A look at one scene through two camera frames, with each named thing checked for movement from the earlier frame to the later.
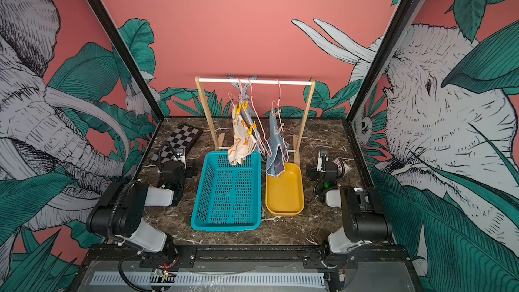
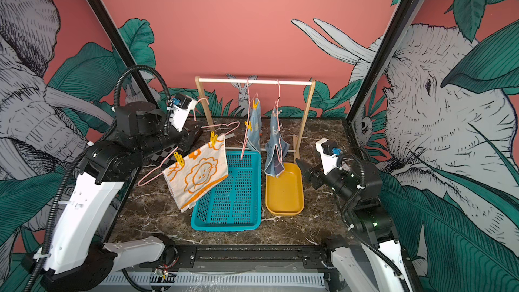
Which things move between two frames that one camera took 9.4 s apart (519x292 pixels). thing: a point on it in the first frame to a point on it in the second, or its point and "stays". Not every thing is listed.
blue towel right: (276, 149) stays
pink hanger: (253, 115) to (249, 103)
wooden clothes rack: (218, 139) stays
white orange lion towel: (243, 142) to (201, 169)
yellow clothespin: (249, 131) to (213, 138)
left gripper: (190, 170) to (188, 133)
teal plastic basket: (228, 196) stays
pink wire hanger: (245, 101) to (154, 178)
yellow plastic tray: (284, 194) stays
